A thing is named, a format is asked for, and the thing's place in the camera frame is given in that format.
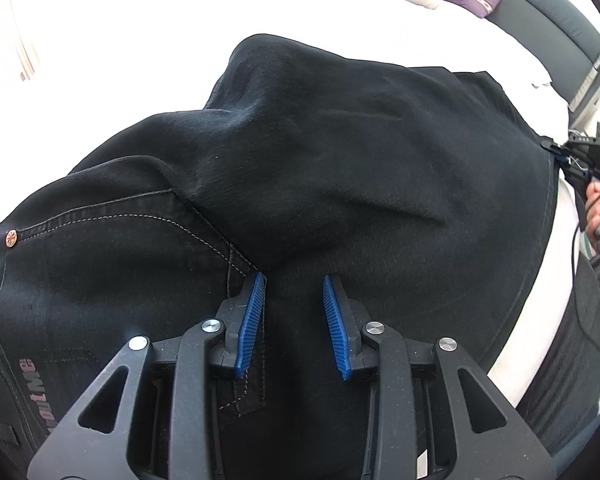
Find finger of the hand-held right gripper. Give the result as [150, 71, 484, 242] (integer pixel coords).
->
[540, 136, 570, 165]

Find grey padded headboard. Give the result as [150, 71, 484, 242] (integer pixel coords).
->
[484, 0, 600, 113]

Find purple pillow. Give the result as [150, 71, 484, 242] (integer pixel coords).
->
[437, 0, 503, 20]

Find black cable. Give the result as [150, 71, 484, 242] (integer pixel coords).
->
[570, 217, 600, 358]

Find white bed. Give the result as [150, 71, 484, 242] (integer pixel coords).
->
[0, 0, 600, 408]

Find person's black mesh garment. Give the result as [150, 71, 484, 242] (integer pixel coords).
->
[517, 255, 600, 466]

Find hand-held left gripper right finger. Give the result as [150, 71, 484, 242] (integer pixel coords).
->
[321, 274, 558, 480]

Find black pants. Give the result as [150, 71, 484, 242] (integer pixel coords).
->
[0, 33, 561, 480]

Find person's right hand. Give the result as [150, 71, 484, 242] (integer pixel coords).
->
[584, 181, 600, 237]

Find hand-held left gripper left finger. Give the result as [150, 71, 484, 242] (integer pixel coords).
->
[27, 271, 268, 480]

